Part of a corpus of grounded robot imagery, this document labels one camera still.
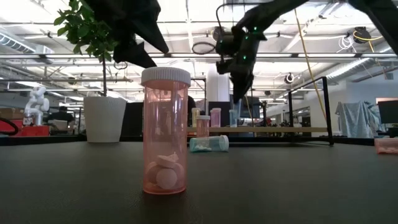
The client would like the salmon medicine bottle white cap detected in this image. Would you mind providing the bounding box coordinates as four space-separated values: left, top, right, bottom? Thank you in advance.
374 138 398 156
195 114 211 138
140 67 192 195

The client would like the black table mat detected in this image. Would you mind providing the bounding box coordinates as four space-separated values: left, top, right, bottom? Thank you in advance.
0 136 398 224

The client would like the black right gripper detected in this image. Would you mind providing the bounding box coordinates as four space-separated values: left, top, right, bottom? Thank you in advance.
216 26 267 103

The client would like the silver air duct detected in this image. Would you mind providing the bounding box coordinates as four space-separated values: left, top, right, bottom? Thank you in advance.
0 30 56 65
325 37 398 82

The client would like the black panel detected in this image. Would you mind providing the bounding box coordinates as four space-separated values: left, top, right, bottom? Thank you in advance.
120 101 144 138
207 101 231 128

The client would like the teal medicine bottle white cap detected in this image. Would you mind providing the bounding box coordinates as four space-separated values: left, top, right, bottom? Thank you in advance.
189 134 230 153

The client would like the green plant in white pot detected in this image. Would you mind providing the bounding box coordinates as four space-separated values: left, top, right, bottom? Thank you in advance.
53 0 143 143

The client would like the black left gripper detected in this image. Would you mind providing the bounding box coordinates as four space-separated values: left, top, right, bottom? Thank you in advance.
83 0 170 68

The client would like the person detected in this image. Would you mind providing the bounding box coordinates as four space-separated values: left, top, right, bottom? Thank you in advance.
46 105 75 125
187 95 197 127

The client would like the blue-grey draped cloth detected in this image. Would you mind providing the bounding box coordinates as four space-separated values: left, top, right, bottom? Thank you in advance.
335 100 379 139

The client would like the black monitor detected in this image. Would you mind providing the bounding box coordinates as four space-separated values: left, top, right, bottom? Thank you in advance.
229 94 261 119
377 99 398 124

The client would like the white building column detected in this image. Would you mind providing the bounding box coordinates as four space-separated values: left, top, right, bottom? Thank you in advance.
206 63 231 103

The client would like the long ceiling light bar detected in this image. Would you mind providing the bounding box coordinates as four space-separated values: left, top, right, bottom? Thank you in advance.
0 52 398 60

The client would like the yellow medicine bottle white cap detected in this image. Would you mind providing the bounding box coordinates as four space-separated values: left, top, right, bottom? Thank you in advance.
191 107 201 128

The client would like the orange-yellow cable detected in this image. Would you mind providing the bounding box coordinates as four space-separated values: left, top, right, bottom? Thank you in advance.
294 6 328 123

